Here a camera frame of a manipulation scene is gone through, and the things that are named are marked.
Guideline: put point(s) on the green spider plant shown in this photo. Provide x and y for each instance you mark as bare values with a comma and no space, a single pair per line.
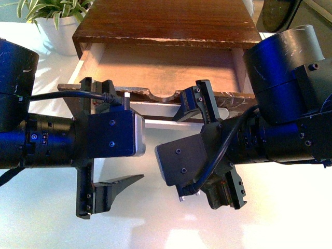
56,10

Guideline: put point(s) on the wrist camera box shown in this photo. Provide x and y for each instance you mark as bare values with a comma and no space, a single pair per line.
119,132
181,161

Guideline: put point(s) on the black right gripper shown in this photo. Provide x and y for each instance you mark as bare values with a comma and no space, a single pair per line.
218,178

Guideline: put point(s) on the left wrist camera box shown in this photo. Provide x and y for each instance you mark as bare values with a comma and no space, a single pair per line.
119,132

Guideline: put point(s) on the white plant pot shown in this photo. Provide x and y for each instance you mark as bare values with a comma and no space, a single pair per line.
58,40

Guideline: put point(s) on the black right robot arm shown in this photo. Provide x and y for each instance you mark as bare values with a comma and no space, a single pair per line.
291,122

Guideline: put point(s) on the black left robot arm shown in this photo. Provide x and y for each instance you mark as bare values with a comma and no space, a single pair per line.
33,140

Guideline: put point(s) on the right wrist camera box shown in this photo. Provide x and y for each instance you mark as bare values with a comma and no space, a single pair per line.
181,161

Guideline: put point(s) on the dark wooden drawer cabinet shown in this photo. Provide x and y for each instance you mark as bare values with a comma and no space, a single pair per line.
206,24

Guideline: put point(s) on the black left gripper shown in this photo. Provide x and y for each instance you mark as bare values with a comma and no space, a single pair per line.
91,197

